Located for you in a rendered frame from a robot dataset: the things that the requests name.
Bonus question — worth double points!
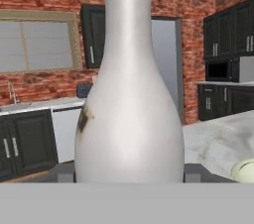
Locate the dark blue toaster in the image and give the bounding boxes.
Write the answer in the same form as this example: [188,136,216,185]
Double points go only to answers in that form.
[75,82,94,99]

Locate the pale yellow bowl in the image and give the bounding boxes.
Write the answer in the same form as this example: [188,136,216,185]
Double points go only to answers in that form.
[230,158,254,183]

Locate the dark base cabinet run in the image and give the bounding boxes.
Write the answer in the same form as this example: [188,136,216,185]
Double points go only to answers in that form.
[196,83,254,122]

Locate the window with beige frame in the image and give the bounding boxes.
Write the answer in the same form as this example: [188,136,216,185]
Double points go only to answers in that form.
[0,9,83,74]

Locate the dark base cabinets with handles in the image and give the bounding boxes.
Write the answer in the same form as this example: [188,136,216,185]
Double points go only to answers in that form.
[0,108,60,182]

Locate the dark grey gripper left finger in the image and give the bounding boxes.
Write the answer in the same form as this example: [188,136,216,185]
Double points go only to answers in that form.
[32,162,77,183]

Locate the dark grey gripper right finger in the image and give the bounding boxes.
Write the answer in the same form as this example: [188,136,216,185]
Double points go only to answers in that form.
[183,163,233,183]

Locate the white dishwasher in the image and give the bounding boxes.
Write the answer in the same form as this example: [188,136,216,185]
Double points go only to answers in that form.
[51,106,84,165]

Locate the white liquor bottle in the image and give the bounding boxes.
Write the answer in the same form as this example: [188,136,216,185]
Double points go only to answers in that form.
[73,0,186,183]

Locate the silver tap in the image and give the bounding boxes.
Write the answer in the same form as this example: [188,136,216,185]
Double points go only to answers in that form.
[7,81,20,105]

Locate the steel sink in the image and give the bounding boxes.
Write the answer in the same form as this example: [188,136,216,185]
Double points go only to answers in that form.
[0,102,33,113]

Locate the black microwave oven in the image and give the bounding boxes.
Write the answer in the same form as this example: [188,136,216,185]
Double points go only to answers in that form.
[204,56,254,84]

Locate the grey doorway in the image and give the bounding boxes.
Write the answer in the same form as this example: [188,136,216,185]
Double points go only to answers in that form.
[151,16,186,126]

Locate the dark wall cabinet run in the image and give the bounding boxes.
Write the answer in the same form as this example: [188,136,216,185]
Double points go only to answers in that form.
[202,0,254,62]

